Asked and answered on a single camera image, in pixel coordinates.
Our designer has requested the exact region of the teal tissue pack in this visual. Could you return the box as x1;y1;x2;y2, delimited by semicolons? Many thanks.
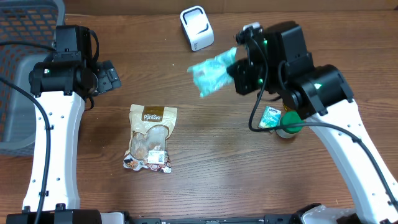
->
258;106;282;129

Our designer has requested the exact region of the green lidded jar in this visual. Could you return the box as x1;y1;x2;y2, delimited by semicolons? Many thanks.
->
275;110;305;139

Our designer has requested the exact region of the teal wafer packet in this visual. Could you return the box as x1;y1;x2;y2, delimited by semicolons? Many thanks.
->
187;47;237;98

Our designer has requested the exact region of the brown snack bag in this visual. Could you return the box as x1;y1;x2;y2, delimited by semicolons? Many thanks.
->
123;104;178;174

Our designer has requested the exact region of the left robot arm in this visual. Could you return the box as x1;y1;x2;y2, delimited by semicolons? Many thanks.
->
6;25;129;223

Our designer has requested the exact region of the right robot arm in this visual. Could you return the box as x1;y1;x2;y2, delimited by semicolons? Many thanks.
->
227;21;397;223

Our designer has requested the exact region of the white barcode scanner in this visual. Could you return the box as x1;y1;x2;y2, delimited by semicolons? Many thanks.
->
180;6;214;52

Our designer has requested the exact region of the grey plastic shopping basket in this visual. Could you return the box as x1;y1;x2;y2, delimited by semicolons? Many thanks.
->
0;0;67;156

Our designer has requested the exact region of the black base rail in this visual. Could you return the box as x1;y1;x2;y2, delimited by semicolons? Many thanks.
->
124;203;361;224

